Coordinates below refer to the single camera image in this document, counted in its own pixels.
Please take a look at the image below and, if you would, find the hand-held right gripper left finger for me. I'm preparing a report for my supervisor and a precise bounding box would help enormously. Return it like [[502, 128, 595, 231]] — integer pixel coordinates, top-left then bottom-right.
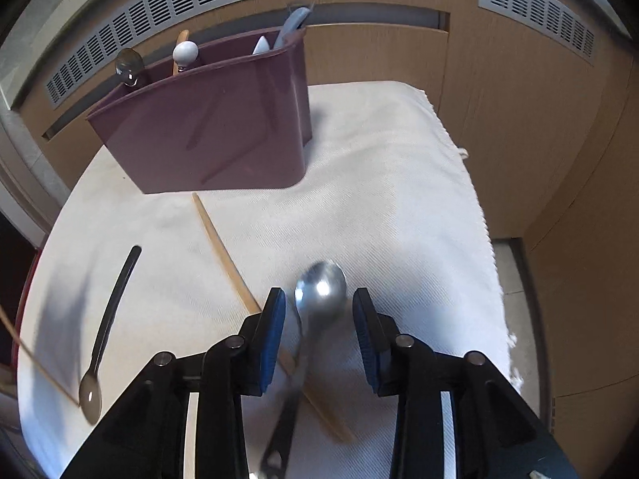
[[60, 287, 288, 479]]

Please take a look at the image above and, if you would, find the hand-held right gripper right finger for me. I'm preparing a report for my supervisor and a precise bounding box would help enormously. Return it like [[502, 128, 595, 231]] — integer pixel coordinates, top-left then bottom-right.
[[352, 288, 580, 479]]

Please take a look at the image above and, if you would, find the metal spoon with black end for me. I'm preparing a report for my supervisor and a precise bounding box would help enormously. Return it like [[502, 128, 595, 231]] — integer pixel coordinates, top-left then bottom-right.
[[257, 259, 349, 479]]

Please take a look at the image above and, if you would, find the wooden chopstick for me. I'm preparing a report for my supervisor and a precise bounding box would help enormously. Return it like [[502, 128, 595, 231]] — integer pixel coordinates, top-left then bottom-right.
[[192, 192, 355, 442], [0, 307, 81, 405]]

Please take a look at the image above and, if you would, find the black-handled taupe spoon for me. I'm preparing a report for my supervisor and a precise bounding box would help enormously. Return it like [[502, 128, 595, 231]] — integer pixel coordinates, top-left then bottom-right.
[[78, 245, 143, 422]]

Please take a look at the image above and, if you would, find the purple plastic utensil holder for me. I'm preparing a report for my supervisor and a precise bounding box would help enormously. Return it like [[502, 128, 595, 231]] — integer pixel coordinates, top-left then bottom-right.
[[86, 26, 314, 195]]

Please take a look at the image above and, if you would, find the dark-handled metal spoon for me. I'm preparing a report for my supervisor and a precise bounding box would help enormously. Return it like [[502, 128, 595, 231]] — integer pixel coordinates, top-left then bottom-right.
[[114, 49, 147, 88]]

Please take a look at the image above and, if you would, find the wooden spoon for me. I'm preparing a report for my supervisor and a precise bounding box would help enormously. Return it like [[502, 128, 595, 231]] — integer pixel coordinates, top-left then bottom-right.
[[172, 29, 191, 77]]

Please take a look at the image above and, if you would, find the blue-grey rice paddle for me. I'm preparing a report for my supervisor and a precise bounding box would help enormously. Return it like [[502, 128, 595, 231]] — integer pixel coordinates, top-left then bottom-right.
[[272, 4, 314, 51]]

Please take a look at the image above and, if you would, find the white cloth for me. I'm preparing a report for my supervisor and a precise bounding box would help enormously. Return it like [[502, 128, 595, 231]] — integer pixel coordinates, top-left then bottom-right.
[[14, 80, 525, 479]]

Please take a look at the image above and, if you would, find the wooden cabinet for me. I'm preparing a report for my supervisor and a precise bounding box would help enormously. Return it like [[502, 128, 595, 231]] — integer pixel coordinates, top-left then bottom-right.
[[10, 0, 639, 479]]

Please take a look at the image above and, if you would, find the long grey vent grille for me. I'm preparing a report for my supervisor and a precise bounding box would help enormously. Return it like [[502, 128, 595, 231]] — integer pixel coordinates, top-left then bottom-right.
[[45, 0, 330, 108]]

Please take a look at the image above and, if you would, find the short grey vent grille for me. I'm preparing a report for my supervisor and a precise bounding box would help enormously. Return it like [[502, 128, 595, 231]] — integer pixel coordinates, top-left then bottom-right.
[[478, 0, 597, 65]]

